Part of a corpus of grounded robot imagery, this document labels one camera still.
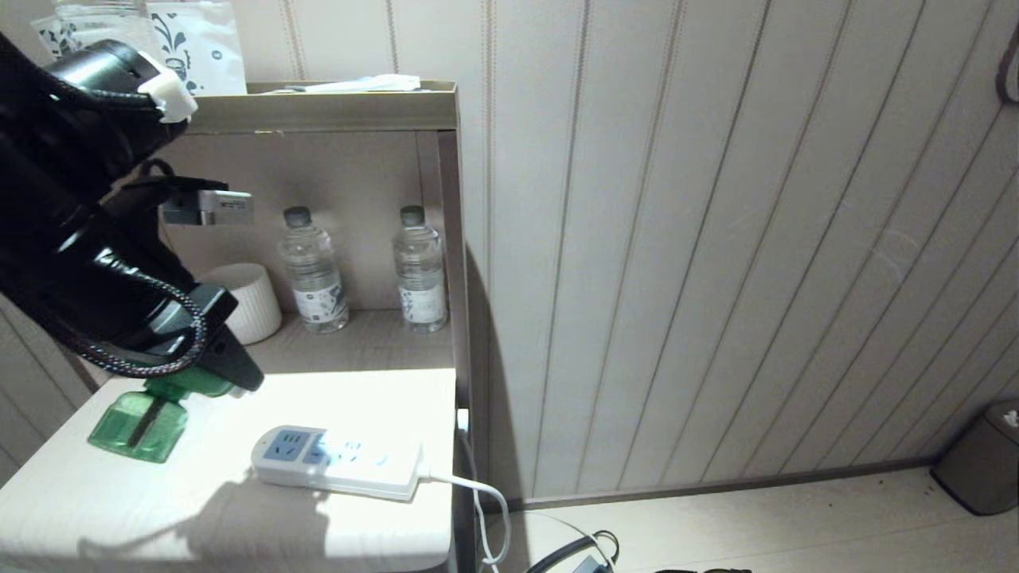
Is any green mosquito repellent plug-in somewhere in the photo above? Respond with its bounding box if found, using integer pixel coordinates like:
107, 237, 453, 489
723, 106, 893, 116
88, 368, 244, 464

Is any white power strip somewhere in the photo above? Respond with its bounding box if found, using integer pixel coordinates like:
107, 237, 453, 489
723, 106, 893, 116
251, 426, 424, 502

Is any white ribbed mug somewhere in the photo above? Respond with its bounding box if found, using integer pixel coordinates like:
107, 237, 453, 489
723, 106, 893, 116
199, 263, 283, 345

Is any small water bottle black cap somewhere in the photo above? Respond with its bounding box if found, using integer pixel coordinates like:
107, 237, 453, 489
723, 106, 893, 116
393, 205, 448, 333
277, 206, 350, 333

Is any white printed bag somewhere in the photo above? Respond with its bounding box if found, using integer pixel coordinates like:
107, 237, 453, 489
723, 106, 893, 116
147, 2, 248, 96
32, 18, 80, 63

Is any flat white paper packet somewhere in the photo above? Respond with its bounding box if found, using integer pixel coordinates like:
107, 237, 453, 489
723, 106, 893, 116
267, 74, 423, 95

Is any large clear water bottle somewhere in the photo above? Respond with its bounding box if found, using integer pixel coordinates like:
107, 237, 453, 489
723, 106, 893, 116
54, 0, 152, 50

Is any grey trash bin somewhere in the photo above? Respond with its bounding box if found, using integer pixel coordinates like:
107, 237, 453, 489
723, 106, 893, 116
930, 400, 1019, 516

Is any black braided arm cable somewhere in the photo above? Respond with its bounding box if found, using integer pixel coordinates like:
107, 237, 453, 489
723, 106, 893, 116
48, 247, 209, 379

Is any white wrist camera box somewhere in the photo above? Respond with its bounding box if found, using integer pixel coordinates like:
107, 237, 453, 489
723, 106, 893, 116
162, 189, 254, 227

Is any black floor cable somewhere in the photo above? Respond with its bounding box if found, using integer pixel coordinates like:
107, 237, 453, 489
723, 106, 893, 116
527, 531, 622, 573

